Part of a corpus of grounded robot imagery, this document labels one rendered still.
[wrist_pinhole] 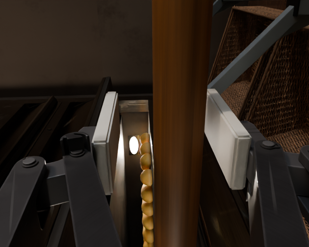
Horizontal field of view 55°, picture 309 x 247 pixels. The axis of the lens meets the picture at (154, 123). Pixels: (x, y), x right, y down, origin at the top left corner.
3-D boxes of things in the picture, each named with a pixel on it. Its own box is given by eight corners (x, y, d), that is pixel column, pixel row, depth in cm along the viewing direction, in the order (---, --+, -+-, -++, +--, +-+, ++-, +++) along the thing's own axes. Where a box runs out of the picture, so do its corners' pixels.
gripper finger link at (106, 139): (113, 196, 14) (97, 197, 14) (120, 132, 21) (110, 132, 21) (107, 141, 13) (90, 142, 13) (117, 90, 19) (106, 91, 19)
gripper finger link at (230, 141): (236, 136, 13) (252, 136, 13) (204, 88, 20) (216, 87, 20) (230, 191, 15) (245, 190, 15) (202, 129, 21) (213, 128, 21)
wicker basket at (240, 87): (294, 137, 125) (229, 139, 124) (249, 92, 176) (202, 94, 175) (320, 15, 104) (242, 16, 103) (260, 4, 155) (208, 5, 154)
